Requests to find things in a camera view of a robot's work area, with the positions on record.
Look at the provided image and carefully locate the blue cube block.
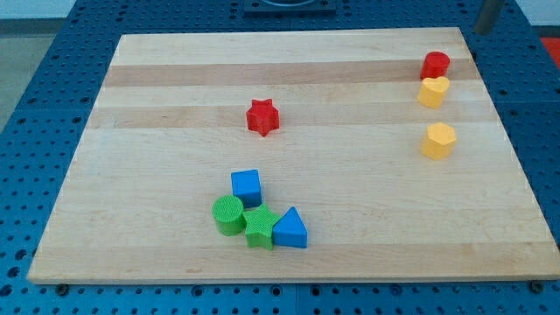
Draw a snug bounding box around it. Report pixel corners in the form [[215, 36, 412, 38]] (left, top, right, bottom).
[[231, 169, 263, 208]]

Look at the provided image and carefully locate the red star block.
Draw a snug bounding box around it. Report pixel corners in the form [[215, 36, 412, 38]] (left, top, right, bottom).
[[246, 99, 280, 137]]

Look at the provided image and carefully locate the green star block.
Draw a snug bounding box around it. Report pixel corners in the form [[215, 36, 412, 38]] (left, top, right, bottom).
[[242, 203, 281, 250]]

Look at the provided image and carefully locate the green cylinder block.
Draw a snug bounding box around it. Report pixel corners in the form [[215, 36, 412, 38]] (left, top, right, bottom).
[[212, 195, 246, 236]]

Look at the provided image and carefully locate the blue triangle block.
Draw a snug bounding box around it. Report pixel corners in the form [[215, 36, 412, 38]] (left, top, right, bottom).
[[272, 206, 308, 249]]

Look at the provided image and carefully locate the wooden board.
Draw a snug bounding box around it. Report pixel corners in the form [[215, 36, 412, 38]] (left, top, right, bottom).
[[28, 27, 559, 284]]

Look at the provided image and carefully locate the yellow hexagon block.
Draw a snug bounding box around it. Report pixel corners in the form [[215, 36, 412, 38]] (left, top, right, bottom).
[[421, 122, 457, 160]]

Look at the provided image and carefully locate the yellow heart block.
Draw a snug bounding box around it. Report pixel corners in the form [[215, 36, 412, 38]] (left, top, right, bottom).
[[416, 76, 451, 109]]

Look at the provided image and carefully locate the red cylinder block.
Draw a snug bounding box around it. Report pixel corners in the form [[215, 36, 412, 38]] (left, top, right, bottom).
[[420, 51, 451, 80]]

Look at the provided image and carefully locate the grey metal rod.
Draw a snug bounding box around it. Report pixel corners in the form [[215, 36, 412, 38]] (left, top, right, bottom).
[[473, 0, 506, 36]]

